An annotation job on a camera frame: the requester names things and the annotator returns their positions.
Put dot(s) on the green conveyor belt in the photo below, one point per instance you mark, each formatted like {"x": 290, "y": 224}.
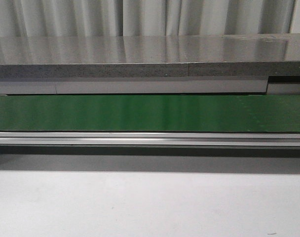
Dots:
{"x": 163, "y": 113}

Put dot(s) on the grey stone-look back counter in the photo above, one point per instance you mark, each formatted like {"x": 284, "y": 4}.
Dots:
{"x": 150, "y": 56}

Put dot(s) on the grey conveyor rear side panel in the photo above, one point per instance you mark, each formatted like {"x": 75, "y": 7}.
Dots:
{"x": 274, "y": 85}

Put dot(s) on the white pleated curtain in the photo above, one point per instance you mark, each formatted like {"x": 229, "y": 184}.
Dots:
{"x": 29, "y": 18}

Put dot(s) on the aluminium conveyor front rail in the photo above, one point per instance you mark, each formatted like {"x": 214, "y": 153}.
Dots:
{"x": 151, "y": 139}

